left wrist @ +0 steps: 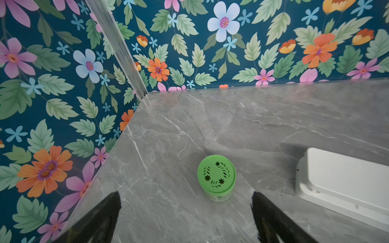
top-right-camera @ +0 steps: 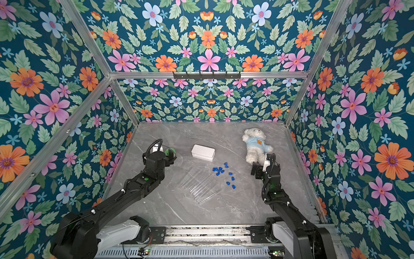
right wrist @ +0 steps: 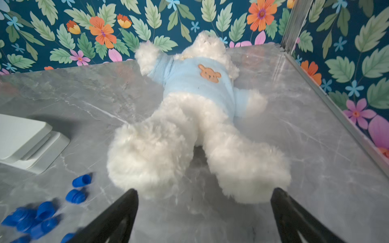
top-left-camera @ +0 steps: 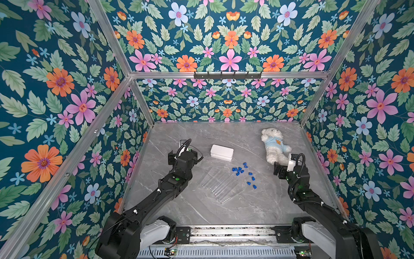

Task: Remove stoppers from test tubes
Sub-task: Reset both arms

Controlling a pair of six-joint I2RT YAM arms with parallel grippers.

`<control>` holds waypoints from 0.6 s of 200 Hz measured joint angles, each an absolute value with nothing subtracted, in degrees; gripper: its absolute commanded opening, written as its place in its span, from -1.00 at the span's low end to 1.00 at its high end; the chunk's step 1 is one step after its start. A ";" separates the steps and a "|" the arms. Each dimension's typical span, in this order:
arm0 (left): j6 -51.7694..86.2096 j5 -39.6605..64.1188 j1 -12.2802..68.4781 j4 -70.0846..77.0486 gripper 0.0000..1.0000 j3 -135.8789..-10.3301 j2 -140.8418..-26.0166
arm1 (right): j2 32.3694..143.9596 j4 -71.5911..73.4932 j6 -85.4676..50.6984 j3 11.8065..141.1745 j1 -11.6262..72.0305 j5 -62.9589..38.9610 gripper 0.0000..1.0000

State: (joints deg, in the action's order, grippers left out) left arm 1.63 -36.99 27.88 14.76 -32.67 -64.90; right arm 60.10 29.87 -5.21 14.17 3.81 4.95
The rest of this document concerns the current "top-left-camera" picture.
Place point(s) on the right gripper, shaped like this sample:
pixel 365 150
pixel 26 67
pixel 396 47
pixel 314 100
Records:
pixel 281 169

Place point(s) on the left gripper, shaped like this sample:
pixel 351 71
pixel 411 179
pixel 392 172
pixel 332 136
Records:
pixel 172 158

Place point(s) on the test tube group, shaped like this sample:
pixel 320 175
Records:
pixel 237 187
pixel 230 196

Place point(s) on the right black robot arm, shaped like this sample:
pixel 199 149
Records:
pixel 324 226

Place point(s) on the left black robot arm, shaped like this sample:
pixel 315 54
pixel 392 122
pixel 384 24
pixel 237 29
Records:
pixel 125 235

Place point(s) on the white rectangular plastic box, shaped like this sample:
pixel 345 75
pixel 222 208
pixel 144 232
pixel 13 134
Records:
pixel 222 152

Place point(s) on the white teddy bear blue shirt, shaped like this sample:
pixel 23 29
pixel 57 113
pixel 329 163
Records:
pixel 275 148

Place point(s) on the white ventilation grille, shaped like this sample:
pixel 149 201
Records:
pixel 218 253

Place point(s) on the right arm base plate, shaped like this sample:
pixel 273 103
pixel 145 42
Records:
pixel 284 234

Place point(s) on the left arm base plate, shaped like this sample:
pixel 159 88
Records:
pixel 178 235

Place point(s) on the aluminium front rail frame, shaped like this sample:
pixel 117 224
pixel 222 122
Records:
pixel 232 233

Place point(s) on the black hook rail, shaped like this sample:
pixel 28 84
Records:
pixel 227 75

